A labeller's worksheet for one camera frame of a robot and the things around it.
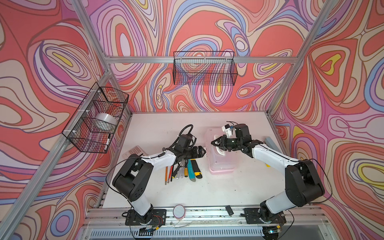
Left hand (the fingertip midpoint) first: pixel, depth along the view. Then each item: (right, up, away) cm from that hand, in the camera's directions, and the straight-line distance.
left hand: (202, 152), depth 89 cm
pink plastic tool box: (+9, -4, -9) cm, 14 cm away
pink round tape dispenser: (-13, -26, -19) cm, 34 cm away
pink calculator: (-43, 0, +7) cm, 44 cm away
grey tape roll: (-49, +20, -16) cm, 55 cm away
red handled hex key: (-19, -11, -1) cm, 22 cm away
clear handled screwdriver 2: (-12, -14, -3) cm, 18 cm away
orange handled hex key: (-22, -14, -1) cm, 26 cm away
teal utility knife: (-7, -11, 0) cm, 13 cm away
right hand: (+6, +4, -5) cm, 9 cm away
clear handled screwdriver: (-14, -12, -2) cm, 19 cm away
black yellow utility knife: (-3, -12, -3) cm, 13 cm away
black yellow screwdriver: (-16, -12, -3) cm, 21 cm away
